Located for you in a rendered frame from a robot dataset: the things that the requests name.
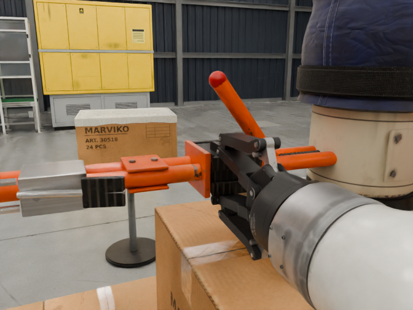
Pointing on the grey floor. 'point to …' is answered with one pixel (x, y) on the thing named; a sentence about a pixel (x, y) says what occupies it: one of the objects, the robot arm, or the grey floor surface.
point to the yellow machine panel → (94, 56)
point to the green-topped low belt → (21, 106)
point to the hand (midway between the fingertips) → (214, 166)
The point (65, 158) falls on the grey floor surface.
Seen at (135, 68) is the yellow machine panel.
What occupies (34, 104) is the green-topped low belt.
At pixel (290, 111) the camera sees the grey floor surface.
